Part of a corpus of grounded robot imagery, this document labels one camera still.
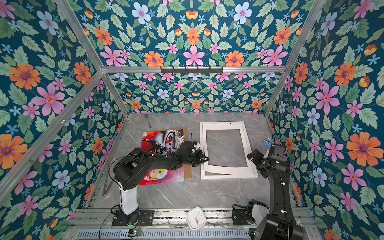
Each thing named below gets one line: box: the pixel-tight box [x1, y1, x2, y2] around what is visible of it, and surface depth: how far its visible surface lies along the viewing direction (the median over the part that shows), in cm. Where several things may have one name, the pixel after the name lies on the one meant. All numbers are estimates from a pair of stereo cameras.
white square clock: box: [185, 206, 207, 231], surface depth 72 cm
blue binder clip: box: [262, 136, 272, 148], surface depth 103 cm
